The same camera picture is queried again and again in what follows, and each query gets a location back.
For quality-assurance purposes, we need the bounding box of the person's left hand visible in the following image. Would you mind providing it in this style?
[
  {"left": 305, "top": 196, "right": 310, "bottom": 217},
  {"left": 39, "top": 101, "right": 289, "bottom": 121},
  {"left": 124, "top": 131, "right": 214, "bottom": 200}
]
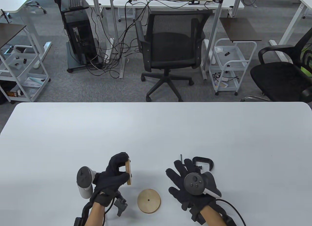
[{"left": 90, "top": 152, "right": 130, "bottom": 207}]

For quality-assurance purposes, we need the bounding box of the person's right hand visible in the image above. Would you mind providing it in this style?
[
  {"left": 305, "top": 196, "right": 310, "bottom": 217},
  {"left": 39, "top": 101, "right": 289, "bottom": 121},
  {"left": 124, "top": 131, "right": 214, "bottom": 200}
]
[{"left": 166, "top": 159, "right": 221, "bottom": 222}]

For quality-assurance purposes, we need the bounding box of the round wooden disc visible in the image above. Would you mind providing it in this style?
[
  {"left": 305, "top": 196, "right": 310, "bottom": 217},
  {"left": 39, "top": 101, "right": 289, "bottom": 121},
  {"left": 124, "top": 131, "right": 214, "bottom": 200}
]
[
  {"left": 137, "top": 188, "right": 161, "bottom": 214},
  {"left": 125, "top": 158, "right": 133, "bottom": 186}
]

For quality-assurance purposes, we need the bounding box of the black metal clamp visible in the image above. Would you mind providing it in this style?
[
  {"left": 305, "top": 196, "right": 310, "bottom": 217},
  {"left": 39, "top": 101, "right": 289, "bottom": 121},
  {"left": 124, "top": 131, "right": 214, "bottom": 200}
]
[{"left": 180, "top": 154, "right": 215, "bottom": 172}]

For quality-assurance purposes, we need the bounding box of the person's left forearm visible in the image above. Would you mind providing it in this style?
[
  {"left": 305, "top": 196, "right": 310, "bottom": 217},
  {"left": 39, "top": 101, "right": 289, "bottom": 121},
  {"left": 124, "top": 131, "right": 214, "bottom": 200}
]
[{"left": 85, "top": 202, "right": 107, "bottom": 226}]

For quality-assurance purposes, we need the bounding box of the person's right forearm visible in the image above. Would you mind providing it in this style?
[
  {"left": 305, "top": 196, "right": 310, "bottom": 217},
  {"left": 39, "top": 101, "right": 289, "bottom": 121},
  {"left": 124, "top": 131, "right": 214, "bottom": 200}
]
[{"left": 200, "top": 204, "right": 226, "bottom": 226}]

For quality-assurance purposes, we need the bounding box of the grey white right controller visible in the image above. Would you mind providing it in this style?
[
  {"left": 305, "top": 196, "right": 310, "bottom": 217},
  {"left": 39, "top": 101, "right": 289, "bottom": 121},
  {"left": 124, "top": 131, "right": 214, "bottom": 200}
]
[{"left": 184, "top": 172, "right": 222, "bottom": 197}]

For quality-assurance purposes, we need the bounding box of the grey white controller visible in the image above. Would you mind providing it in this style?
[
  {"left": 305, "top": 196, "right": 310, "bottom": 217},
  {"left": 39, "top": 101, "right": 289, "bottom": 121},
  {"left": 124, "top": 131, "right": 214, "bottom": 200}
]
[
  {"left": 184, "top": 172, "right": 222, "bottom": 197},
  {"left": 77, "top": 166, "right": 97, "bottom": 199}
]

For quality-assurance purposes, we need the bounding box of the grey white left controller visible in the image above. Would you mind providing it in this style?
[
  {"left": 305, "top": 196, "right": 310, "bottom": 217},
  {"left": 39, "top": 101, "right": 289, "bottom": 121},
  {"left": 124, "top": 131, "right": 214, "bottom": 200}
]
[{"left": 77, "top": 166, "right": 97, "bottom": 199}]

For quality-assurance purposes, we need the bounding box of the chrome chair base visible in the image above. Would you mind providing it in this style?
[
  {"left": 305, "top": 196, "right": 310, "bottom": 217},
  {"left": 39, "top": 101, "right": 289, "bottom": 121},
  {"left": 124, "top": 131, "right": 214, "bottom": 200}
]
[{"left": 240, "top": 96, "right": 272, "bottom": 102}]

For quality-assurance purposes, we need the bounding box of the grey rolling computer stand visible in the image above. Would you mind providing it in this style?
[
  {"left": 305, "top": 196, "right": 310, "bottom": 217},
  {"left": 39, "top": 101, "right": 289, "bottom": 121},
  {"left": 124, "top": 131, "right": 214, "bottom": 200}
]
[{"left": 54, "top": 0, "right": 101, "bottom": 73}]

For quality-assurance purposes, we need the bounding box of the white power strip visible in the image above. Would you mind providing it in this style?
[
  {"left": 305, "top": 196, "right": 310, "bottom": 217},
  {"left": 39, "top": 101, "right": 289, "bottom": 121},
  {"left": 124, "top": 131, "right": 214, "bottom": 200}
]
[{"left": 104, "top": 38, "right": 115, "bottom": 63}]

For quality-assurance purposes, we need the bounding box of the black mesh office chair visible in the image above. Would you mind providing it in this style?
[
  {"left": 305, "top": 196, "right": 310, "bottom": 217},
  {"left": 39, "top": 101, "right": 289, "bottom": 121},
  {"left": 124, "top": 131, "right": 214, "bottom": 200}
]
[{"left": 135, "top": 10, "right": 214, "bottom": 102}]

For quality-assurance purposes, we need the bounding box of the white rolling cart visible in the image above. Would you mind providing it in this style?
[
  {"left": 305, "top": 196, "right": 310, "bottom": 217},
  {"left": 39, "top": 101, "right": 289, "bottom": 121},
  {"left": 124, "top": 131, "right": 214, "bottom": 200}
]
[
  {"left": 0, "top": 44, "right": 51, "bottom": 103},
  {"left": 208, "top": 38, "right": 257, "bottom": 96}
]

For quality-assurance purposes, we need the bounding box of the black green office chair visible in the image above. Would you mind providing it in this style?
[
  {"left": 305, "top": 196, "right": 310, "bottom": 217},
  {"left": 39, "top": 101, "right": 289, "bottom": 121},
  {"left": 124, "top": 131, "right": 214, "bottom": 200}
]
[{"left": 250, "top": 27, "right": 312, "bottom": 102}]

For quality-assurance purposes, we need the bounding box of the black computer tower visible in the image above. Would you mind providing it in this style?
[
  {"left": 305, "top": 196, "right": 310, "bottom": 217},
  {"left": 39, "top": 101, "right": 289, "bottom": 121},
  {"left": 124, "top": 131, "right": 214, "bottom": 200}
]
[{"left": 64, "top": 15, "right": 99, "bottom": 65}]

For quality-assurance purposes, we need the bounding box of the dark brown side tabletop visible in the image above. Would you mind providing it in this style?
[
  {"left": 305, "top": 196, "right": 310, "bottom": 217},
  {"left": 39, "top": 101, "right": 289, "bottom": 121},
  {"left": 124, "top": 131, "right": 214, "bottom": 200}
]
[
  {"left": 0, "top": 23, "right": 27, "bottom": 49},
  {"left": 219, "top": 17, "right": 262, "bottom": 43}
]

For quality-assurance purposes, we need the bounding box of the white desk with metal posts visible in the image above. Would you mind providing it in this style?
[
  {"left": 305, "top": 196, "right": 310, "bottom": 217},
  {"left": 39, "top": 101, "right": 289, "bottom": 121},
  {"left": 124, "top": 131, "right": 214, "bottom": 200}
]
[{"left": 84, "top": 0, "right": 245, "bottom": 80}]

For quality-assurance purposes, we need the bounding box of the white desk with angled leg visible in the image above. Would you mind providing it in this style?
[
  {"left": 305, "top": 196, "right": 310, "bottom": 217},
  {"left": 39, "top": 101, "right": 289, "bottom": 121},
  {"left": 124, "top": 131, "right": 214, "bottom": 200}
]
[{"left": 269, "top": 0, "right": 312, "bottom": 63}]

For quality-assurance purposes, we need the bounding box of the white curved desk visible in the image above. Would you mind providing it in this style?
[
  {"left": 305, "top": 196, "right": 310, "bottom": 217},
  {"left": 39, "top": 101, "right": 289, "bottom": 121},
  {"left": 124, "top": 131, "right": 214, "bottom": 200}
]
[{"left": 0, "top": 0, "right": 53, "bottom": 69}]

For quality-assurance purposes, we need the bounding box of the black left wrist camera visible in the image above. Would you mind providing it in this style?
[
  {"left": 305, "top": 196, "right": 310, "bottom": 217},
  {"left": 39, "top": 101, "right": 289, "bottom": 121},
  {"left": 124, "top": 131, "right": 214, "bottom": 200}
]
[{"left": 113, "top": 192, "right": 128, "bottom": 217}]

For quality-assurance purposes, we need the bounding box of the black glove cable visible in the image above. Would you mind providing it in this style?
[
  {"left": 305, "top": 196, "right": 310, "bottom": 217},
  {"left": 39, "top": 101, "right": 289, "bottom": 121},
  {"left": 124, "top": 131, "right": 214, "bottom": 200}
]
[{"left": 214, "top": 199, "right": 246, "bottom": 226}]

